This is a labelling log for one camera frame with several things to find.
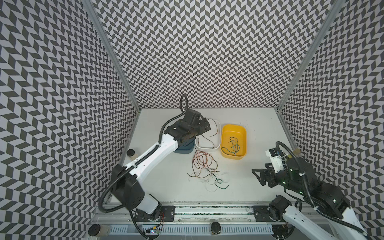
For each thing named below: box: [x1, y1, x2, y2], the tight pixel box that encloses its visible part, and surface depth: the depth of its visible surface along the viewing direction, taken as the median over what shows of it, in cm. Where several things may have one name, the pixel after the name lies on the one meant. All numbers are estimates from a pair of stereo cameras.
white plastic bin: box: [195, 119, 221, 151], surface depth 104 cm
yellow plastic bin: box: [220, 124, 247, 160], surface depth 98 cm
